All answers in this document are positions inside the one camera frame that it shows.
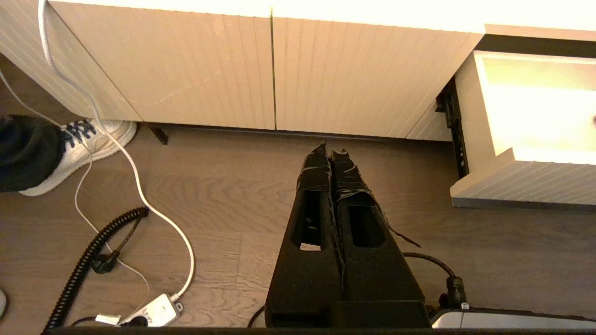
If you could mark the person leg in dark trousers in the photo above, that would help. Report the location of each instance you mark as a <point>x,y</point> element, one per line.
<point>23,149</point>

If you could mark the white low cabinet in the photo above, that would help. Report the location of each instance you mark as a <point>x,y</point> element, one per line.
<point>186,70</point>

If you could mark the white black left wrist device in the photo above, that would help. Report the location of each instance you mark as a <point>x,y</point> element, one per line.
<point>512,320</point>

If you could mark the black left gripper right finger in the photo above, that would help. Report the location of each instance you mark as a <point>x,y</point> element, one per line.
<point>382,279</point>

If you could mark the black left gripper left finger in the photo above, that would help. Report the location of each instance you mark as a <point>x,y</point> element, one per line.
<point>312,279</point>

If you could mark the white sneaker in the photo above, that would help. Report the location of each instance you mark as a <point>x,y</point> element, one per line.
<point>51,172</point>

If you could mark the black drawer slide rail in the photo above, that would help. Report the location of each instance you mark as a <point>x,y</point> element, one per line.
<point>458,139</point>

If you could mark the white power strip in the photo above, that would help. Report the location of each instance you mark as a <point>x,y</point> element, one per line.
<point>156,311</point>

